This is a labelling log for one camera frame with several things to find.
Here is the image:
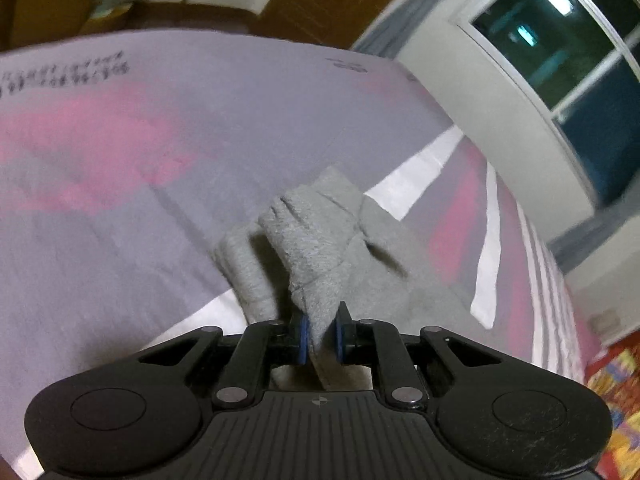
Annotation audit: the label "grey sweat pants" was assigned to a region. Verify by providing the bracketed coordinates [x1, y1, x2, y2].
[214, 168, 499, 391]

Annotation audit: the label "grey curtain right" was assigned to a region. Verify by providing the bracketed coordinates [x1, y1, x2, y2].
[549, 200, 639, 274]

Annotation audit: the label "grey curtain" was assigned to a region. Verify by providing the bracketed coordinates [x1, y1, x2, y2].
[352, 0, 442, 58]
[549, 200, 639, 274]

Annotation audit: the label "striped pink grey bedsheet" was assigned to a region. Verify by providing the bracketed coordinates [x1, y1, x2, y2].
[1, 30, 585, 479]

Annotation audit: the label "colourful patterned blanket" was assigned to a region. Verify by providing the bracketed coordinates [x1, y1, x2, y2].
[587, 344, 639, 480]

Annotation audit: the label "grey curtain left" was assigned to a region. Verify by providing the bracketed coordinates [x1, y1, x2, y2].
[352, 0, 442, 58]

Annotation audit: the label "white framed window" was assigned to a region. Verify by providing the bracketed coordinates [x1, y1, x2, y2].
[457, 0, 639, 207]

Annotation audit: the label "white wall socket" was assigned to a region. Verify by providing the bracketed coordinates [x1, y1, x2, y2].
[589, 309, 620, 338]

